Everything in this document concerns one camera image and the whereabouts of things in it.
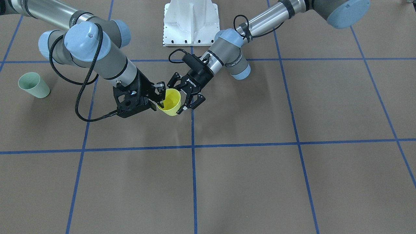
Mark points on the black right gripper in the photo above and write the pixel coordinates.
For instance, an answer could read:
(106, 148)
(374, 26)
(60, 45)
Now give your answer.
(145, 86)

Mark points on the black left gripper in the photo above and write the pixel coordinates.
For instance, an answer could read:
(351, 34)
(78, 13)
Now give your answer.
(197, 79)

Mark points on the yellow cup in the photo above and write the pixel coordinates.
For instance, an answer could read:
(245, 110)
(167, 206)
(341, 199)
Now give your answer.
(172, 102)

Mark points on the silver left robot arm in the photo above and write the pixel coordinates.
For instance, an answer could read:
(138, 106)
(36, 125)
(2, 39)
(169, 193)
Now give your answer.
(226, 49)

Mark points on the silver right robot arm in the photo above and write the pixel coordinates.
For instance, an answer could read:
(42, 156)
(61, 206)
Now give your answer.
(87, 41)

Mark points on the green cup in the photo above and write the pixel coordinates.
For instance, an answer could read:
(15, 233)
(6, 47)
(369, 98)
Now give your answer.
(32, 83)

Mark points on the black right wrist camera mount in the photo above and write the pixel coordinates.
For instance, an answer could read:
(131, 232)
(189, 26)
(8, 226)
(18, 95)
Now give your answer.
(130, 101)

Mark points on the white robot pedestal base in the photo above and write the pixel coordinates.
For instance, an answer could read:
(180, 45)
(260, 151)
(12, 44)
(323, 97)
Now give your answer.
(190, 23)

